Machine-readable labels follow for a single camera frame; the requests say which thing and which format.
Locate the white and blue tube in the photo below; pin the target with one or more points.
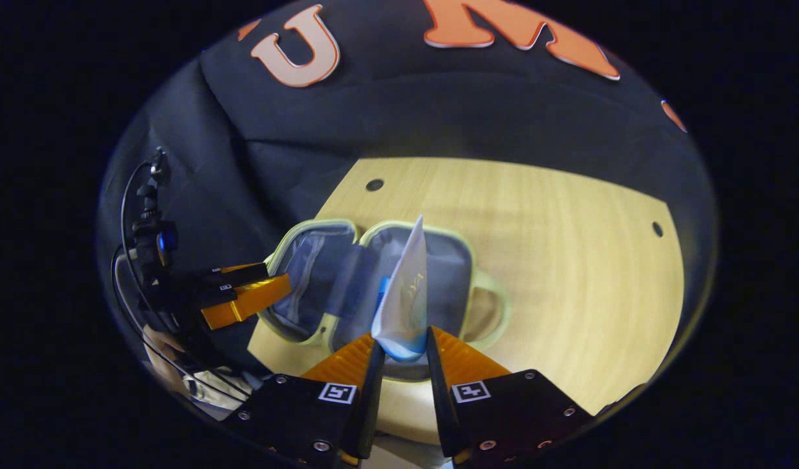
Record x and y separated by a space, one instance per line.
406 293

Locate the pale yellow suitcase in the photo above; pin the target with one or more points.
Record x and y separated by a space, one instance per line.
448 286

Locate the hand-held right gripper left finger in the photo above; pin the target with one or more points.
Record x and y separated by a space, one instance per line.
372 397

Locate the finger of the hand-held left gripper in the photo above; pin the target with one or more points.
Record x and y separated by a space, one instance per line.
249 303
240 273

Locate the person's light garment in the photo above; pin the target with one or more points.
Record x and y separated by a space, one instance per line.
210 384

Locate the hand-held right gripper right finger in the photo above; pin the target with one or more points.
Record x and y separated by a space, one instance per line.
438 397

